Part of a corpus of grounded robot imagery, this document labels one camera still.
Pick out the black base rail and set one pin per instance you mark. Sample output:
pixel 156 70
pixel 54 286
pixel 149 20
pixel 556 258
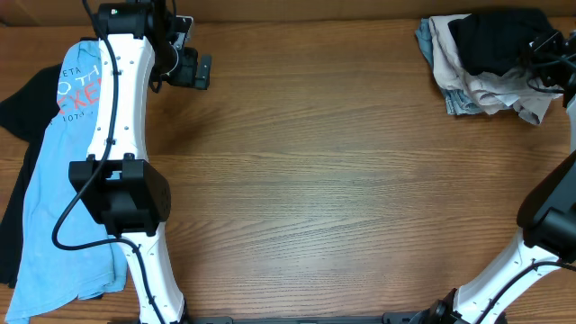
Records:
pixel 386 318

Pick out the beige folded shorts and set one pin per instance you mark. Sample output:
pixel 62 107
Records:
pixel 488 91

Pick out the black t-shirt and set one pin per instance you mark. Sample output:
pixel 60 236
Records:
pixel 26 114
pixel 492 42

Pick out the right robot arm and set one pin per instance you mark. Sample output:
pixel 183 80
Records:
pixel 545 239

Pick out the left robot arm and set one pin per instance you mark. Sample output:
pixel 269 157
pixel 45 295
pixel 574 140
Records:
pixel 142 46

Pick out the folded blue jeans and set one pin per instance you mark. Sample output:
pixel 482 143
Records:
pixel 456 101

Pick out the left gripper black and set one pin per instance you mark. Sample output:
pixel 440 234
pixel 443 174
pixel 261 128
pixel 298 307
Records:
pixel 201 72

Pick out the light blue t-shirt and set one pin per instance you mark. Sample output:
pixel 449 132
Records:
pixel 50 277

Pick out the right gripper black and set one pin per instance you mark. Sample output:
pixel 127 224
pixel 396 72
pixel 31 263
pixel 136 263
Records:
pixel 544 43

